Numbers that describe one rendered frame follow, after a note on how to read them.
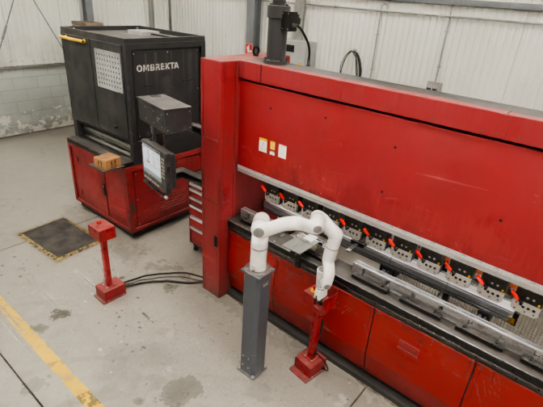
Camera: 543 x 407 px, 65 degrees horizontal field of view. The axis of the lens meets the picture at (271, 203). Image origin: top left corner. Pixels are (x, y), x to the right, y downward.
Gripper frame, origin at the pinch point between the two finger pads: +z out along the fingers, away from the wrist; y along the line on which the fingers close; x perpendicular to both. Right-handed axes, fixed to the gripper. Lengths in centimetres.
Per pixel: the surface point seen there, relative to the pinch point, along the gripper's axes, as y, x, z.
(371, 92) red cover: -43, -7, -149
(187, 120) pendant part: 18, -136, -111
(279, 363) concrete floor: 19, -23, 73
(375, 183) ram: -42, 6, -88
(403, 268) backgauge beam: -65, 27, -14
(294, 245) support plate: -12.0, -41.0, -24.4
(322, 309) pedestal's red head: 1.4, 3.2, 4.0
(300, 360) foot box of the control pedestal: 10, -8, 62
